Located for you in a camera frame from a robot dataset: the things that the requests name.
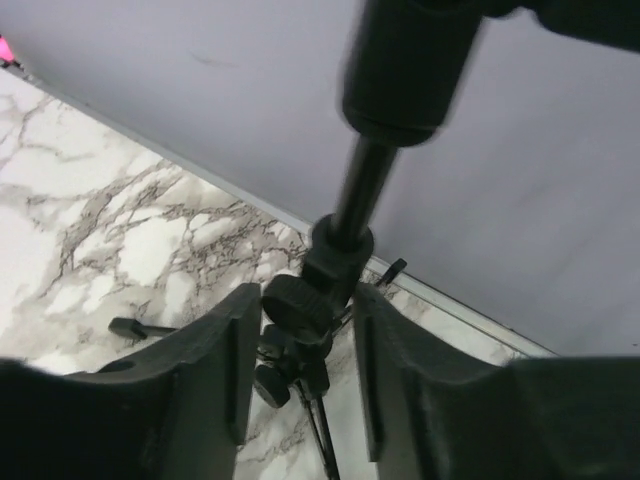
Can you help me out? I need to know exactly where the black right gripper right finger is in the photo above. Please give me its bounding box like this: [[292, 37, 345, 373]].
[[353, 285, 639, 479]]

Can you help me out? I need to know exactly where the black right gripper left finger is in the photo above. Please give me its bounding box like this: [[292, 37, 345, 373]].
[[1, 283, 261, 479]]

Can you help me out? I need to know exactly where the black tripod shock-mount stand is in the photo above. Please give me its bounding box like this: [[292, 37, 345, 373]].
[[107, 0, 640, 480]]

